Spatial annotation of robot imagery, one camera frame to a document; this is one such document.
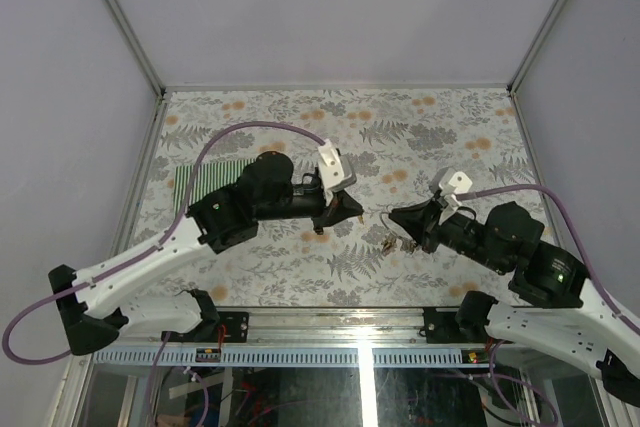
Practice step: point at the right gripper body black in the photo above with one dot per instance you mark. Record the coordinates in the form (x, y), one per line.
(433, 233)

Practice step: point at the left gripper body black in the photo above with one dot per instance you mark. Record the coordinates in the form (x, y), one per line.
(329, 212)

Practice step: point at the large metal keyring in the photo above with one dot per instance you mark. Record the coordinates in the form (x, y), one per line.
(393, 241)

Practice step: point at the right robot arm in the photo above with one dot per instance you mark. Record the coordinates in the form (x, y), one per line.
(545, 276)

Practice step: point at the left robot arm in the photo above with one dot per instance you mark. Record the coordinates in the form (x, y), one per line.
(103, 303)

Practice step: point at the floral table mat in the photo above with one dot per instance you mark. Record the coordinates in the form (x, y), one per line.
(396, 141)

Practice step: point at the green striped cloth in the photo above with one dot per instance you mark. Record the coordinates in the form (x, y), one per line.
(210, 177)

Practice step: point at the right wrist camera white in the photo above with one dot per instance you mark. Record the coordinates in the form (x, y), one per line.
(448, 184)

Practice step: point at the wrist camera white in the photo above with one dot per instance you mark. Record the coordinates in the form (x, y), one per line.
(448, 184)
(335, 170)

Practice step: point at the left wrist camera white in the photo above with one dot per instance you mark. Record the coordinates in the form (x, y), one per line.
(335, 170)

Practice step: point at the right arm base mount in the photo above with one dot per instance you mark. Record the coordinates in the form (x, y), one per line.
(440, 327)

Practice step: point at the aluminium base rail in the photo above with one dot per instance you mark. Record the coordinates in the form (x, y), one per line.
(350, 329)

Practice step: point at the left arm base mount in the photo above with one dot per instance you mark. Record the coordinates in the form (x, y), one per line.
(232, 328)

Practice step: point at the slotted cable duct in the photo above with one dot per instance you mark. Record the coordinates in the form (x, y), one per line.
(284, 357)

